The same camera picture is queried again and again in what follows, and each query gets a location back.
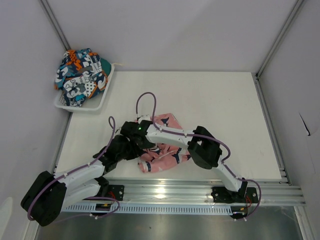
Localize pink shark print shorts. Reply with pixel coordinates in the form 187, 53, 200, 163
138, 113, 191, 173

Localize blue patterned shorts pile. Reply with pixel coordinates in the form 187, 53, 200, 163
54, 48, 114, 108

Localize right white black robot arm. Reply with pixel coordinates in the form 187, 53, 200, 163
120, 120, 248, 203

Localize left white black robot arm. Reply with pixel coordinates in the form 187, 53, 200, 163
20, 135, 143, 227

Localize white plastic basket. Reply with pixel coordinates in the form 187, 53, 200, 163
53, 63, 116, 114

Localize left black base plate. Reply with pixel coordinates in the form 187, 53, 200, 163
93, 184, 125, 201

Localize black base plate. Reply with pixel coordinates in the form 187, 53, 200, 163
93, 184, 125, 201
211, 186, 259, 204

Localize aluminium mounting rail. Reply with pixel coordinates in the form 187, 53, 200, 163
108, 178, 306, 206

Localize slotted white cable duct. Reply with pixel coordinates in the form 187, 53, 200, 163
61, 202, 233, 216

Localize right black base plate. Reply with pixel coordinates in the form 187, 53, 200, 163
211, 186, 259, 204

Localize left aluminium frame post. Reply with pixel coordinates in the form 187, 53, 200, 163
38, 0, 71, 51

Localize aluminium frame post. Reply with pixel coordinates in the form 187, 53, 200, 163
255, 0, 307, 80
38, 0, 71, 51

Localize right aluminium frame post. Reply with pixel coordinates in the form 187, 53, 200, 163
255, 0, 307, 80

